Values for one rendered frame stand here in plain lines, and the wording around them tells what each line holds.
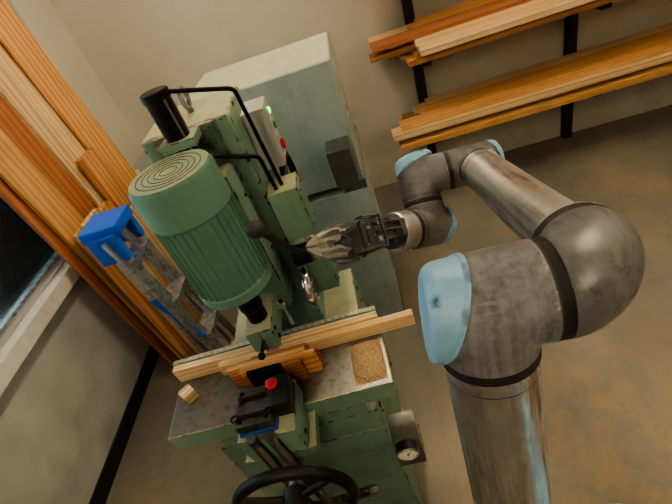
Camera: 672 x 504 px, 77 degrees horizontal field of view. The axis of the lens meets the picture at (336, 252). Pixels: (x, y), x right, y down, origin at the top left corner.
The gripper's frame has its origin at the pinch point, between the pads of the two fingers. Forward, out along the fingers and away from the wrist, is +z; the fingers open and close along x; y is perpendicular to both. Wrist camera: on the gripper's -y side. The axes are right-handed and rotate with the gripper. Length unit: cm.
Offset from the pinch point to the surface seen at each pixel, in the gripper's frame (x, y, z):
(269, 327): 12.4, -27.2, 1.2
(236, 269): -0.7, -12.9, 11.1
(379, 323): 18.9, -19.8, -26.0
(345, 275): 1, -54, -43
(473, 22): -119, -46, -164
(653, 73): -73, -10, -262
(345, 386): 31.3, -22.6, -12.6
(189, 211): -11.2, -4.0, 20.4
